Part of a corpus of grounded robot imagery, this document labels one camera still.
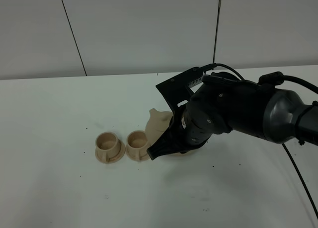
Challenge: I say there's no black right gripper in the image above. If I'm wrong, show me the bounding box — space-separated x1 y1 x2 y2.
146 73 273 160

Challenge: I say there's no beige teapot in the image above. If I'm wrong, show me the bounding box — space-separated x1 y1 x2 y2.
145 108 199 160

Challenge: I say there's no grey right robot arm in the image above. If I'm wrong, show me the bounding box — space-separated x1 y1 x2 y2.
147 72 318 159

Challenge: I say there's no right beige teacup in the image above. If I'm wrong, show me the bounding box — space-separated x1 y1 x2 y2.
126 131 151 162

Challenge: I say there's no beige teacup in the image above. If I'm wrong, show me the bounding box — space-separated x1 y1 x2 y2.
95 132 119 163
126 131 151 162

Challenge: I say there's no left beige teacup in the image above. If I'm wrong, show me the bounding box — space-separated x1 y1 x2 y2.
95 132 119 163

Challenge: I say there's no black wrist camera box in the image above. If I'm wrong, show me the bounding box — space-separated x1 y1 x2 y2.
156 65 209 113

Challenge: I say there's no black camera cable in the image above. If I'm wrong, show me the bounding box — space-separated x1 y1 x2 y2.
201 63 318 213

